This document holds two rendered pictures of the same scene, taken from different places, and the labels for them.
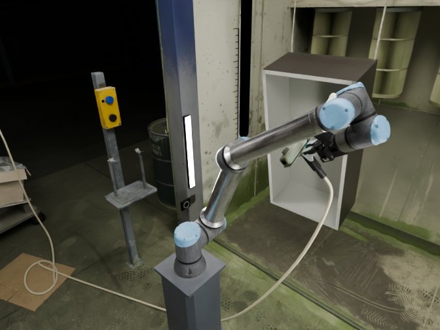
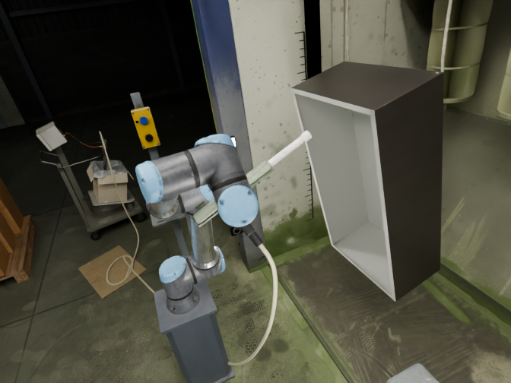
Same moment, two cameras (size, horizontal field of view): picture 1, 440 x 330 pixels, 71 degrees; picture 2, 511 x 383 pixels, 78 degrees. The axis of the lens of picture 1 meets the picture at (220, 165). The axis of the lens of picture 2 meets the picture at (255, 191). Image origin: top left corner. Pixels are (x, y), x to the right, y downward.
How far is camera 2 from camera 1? 0.97 m
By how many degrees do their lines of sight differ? 25
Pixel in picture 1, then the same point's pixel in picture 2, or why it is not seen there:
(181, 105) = (223, 126)
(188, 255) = (169, 291)
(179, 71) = (217, 88)
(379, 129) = (225, 208)
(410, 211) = not seen: outside the picture
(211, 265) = (202, 306)
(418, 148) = not seen: outside the picture
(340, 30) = (468, 18)
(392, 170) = not seen: outside the picture
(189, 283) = (170, 318)
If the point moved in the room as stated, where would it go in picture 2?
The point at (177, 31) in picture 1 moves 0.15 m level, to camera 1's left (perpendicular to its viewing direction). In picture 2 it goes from (209, 45) to (188, 47)
